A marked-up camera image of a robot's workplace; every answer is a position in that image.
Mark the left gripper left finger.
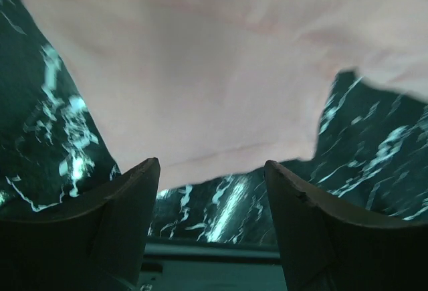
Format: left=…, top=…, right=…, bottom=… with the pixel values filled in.
left=1, top=158, right=160, bottom=290

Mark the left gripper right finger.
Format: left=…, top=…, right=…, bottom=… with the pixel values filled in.
left=264, top=161, right=427, bottom=291

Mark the pink t shirt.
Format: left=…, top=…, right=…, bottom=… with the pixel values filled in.
left=22, top=0, right=427, bottom=189

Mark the black marble pattern mat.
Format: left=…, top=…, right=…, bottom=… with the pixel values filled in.
left=1, top=0, right=427, bottom=249

